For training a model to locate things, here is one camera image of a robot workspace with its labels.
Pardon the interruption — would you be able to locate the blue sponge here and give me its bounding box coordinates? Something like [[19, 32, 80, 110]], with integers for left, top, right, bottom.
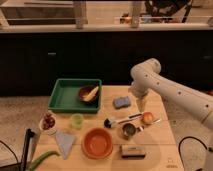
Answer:
[[113, 96, 131, 109]]

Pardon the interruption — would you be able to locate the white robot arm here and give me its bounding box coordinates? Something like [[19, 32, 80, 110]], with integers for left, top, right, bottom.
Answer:
[[130, 58, 213, 171]]

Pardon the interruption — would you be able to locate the dark brown bowl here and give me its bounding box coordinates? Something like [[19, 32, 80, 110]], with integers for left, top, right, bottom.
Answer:
[[78, 85, 99, 103]]

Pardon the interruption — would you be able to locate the red orange bowl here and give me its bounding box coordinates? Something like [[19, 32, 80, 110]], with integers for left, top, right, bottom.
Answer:
[[81, 128, 113, 159]]

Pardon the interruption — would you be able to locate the white bowl of red fruit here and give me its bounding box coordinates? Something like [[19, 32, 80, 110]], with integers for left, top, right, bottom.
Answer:
[[39, 113, 57, 135]]

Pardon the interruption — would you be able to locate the red apple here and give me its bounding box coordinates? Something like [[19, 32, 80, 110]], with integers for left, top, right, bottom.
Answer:
[[142, 112, 154, 125]]

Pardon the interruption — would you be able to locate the metal measuring cup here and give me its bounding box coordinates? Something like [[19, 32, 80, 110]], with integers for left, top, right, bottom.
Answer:
[[122, 123, 144, 140]]

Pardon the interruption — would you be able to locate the black dish brush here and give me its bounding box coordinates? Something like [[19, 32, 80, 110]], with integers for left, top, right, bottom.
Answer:
[[104, 113, 142, 128]]

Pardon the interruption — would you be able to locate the yellow banana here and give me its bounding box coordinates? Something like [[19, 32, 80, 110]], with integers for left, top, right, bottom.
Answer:
[[83, 86, 99, 102]]

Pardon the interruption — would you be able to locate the black rectangular box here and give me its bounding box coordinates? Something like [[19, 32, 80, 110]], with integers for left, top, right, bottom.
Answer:
[[120, 145, 146, 158]]

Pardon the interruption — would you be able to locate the small green cup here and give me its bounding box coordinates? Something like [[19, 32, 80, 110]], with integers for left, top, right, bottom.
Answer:
[[71, 113, 84, 130]]

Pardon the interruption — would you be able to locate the green plastic tray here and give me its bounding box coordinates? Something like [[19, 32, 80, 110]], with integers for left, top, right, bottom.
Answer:
[[48, 78, 102, 113]]

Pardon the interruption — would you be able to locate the grey triangular cloth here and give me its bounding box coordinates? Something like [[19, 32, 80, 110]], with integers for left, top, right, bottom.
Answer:
[[55, 131, 76, 160]]

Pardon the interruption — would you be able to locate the green cucumber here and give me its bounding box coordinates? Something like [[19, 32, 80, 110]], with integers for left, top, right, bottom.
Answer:
[[28, 151, 60, 171]]

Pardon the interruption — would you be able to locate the black cable right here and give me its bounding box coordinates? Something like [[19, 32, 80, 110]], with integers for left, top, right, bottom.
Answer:
[[177, 136, 209, 171]]

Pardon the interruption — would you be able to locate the black cable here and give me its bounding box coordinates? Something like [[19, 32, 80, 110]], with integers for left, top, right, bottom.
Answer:
[[0, 139, 22, 171], [177, 136, 209, 171]]

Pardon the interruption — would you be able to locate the black stand post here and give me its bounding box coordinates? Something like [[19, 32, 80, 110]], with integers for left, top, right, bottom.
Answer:
[[20, 129, 35, 171]]

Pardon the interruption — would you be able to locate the black cable left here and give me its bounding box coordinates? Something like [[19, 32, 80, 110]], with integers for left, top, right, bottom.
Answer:
[[0, 139, 22, 171]]

